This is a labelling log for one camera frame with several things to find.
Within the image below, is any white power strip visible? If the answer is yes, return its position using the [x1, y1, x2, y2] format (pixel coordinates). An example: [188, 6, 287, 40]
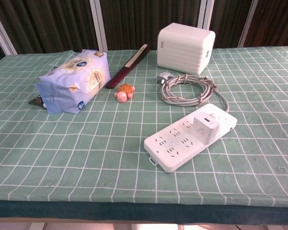
[144, 103, 238, 173]

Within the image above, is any white charger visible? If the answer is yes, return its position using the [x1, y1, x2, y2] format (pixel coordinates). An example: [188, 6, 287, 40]
[193, 112, 220, 146]

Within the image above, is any pink turtle toy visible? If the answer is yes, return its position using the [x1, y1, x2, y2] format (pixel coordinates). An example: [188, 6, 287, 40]
[114, 83, 136, 104]

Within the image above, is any dark red folded fan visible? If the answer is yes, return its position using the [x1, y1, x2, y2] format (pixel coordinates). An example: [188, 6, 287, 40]
[106, 44, 151, 89]

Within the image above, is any green checked tablecloth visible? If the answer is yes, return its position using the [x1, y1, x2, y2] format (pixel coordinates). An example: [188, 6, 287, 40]
[0, 46, 288, 226]

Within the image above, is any white ribbed box appliance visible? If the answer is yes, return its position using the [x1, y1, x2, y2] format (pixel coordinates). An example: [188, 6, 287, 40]
[156, 23, 216, 75]

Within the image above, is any blue tissue pack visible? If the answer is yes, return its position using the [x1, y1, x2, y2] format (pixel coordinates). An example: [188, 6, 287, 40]
[35, 49, 111, 115]

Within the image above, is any dark snack wrapper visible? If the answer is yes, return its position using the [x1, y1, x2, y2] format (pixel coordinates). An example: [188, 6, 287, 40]
[28, 95, 45, 109]

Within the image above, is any white cable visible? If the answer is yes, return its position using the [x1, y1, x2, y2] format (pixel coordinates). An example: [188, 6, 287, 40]
[156, 71, 230, 113]

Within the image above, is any white frame post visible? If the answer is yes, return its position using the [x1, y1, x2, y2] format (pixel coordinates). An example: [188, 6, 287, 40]
[0, 9, 18, 56]
[238, 0, 255, 47]
[201, 0, 216, 34]
[89, 0, 108, 52]

